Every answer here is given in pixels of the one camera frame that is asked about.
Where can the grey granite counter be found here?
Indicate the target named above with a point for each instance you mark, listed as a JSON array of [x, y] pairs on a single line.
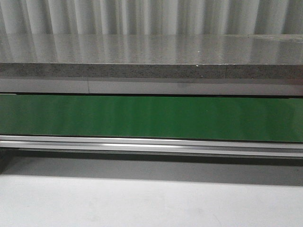
[[199, 65]]

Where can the white curtain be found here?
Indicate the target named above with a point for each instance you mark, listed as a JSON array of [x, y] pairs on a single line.
[[151, 17]]

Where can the aluminium conveyor frame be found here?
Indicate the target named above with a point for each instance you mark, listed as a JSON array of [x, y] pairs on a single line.
[[153, 146]]

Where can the green conveyor belt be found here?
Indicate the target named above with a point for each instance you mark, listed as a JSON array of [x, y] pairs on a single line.
[[180, 117]]

